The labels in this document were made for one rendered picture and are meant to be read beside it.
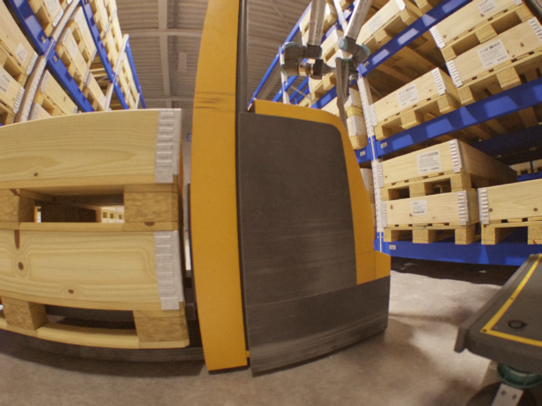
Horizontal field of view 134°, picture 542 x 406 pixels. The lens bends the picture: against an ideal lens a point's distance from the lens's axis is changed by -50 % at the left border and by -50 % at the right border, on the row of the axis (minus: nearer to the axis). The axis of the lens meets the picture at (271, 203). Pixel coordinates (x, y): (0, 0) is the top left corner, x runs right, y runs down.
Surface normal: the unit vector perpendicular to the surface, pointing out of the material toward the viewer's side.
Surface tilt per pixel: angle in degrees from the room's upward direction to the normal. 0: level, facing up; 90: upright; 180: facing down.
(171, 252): 90
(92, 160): 90
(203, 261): 90
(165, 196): 90
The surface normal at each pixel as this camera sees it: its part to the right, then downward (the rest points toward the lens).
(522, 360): -0.96, 0.02
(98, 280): 0.34, -0.09
